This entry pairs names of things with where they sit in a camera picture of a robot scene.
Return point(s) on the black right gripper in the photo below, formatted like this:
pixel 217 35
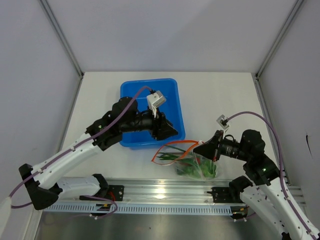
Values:
pixel 209 149

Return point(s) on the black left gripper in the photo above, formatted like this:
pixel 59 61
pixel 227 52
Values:
pixel 161 129

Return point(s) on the toy napa cabbage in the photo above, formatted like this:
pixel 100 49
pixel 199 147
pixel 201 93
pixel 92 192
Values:
pixel 206 170

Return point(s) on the toy green onion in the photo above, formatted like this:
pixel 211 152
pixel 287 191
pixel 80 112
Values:
pixel 172 155

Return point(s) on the clear zip bag orange zipper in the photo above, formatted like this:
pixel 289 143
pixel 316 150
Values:
pixel 188 146

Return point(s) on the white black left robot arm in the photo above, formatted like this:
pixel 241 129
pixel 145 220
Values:
pixel 46 182

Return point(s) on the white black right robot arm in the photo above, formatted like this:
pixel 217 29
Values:
pixel 261 188

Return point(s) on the blue plastic bin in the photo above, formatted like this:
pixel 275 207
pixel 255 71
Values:
pixel 171 108

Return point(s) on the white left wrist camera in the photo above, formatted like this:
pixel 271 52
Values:
pixel 155 100

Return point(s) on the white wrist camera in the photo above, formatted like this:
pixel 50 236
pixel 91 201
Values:
pixel 224 124
pixel 155 100

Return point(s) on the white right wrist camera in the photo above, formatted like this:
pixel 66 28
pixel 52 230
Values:
pixel 224 124

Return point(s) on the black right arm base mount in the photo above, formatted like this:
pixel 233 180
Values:
pixel 223 195

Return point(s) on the aluminium frame rail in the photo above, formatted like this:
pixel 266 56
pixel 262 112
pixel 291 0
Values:
pixel 163 191

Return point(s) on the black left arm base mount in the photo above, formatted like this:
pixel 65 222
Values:
pixel 105 191

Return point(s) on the slotted grey cable duct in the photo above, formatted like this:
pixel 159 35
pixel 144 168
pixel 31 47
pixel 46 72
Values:
pixel 206 209

